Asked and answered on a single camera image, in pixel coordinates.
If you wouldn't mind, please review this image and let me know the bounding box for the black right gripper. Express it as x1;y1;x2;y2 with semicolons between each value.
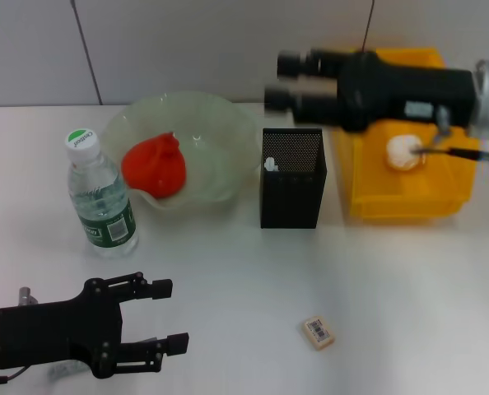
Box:
277;48;478;132

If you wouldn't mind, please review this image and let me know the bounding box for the left arm cable with plug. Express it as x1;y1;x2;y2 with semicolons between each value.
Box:
0;286;38;386

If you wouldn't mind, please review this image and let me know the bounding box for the grey glitter pen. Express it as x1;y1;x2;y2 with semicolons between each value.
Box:
47;360;87;382

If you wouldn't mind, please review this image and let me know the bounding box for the clear green-labelled water bottle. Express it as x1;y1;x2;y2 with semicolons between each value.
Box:
64;128;140;259

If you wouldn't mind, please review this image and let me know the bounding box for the arm cable with plug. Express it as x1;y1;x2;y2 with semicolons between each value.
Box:
0;286;38;386
411;106;489;174

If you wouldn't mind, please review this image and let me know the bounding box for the beige eraser with barcode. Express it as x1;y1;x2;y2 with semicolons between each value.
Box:
300;314;337;353

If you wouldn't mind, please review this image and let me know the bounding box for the white paper ball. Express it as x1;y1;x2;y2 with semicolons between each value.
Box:
386;134;426;170

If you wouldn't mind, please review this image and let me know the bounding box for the right arm cable with plug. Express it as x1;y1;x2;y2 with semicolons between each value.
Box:
411;106;489;174

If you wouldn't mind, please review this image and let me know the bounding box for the black mesh pen holder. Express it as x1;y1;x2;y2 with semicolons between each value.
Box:
259;128;328;230

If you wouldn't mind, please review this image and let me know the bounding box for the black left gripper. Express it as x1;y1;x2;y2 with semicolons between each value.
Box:
0;271;189;379

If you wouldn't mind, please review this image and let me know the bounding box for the yellow plastic bin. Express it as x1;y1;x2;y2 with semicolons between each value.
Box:
333;47;476;221

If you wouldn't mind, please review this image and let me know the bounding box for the pale green wavy glass plate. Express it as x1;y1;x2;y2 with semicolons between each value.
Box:
104;91;258;215

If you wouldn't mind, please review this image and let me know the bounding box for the orange fruit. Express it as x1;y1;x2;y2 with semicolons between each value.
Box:
120;131;187;199

